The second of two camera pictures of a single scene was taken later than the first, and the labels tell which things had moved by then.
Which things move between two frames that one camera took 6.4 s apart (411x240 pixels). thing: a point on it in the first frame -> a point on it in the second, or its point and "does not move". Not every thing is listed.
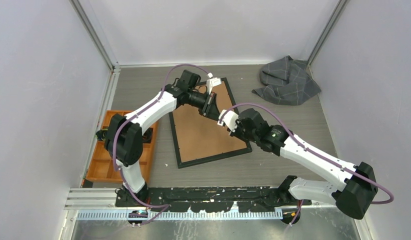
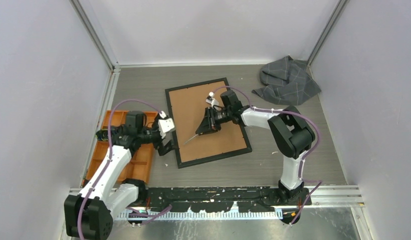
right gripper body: (240, 131) -> (223, 116)
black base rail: (203, 199) does not move
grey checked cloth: (287, 81) does not move
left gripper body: (204, 103) -> (150, 135)
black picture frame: (198, 139) does not move
